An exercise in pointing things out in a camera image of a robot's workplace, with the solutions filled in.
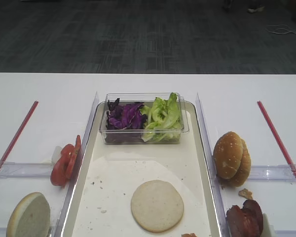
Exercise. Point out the green lettuce pile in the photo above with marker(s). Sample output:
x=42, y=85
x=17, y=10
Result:
x=161, y=116

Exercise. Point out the rear tomato slice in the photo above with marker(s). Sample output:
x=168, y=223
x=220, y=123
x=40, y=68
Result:
x=73, y=157

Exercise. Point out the white tomato pusher block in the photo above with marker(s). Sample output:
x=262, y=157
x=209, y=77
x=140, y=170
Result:
x=56, y=154

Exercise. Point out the meat scrap on tray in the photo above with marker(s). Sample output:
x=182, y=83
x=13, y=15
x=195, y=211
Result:
x=189, y=235

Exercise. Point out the front meat slice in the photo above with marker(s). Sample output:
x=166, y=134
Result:
x=242, y=222

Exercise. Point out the meat slice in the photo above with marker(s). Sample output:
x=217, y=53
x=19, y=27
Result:
x=255, y=208
x=242, y=222

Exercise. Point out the rear meat slice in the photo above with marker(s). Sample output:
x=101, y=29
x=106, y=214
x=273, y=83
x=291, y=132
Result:
x=255, y=208

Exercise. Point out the white meat pusher block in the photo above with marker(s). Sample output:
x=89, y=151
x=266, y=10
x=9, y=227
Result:
x=268, y=229

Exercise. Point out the clear plastic salad container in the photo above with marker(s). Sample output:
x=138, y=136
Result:
x=147, y=99

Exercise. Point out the purple cabbage leaves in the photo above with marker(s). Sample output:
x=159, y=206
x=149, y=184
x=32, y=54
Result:
x=122, y=118

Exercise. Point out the bottom bun slice on tray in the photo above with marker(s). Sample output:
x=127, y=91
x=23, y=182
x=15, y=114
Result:
x=157, y=206

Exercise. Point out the silver metal tray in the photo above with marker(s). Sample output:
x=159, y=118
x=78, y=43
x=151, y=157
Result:
x=110, y=174

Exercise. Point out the sesame bun top rear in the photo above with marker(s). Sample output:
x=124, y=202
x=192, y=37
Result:
x=244, y=169

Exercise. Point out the left red strip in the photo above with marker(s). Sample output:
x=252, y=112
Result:
x=18, y=133

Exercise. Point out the red strip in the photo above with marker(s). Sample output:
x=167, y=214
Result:
x=18, y=133
x=277, y=138

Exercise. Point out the right red strip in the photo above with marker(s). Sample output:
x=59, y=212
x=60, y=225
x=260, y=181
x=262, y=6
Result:
x=277, y=138

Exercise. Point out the small food scrap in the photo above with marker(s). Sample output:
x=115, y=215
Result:
x=245, y=193

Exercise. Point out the left bun half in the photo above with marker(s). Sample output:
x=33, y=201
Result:
x=30, y=218

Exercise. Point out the white shoe top right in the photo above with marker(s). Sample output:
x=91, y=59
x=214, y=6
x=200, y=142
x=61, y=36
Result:
x=252, y=10

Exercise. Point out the right upper clear cross rail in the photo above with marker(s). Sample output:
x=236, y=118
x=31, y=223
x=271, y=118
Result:
x=281, y=173

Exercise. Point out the clear cross rail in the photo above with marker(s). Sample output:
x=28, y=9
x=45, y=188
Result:
x=25, y=170
x=281, y=173
x=285, y=233

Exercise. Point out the left upper clear cross rail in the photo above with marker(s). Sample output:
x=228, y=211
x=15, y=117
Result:
x=25, y=170

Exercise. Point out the right lower clear cross rail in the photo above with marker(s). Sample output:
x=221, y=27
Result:
x=285, y=233

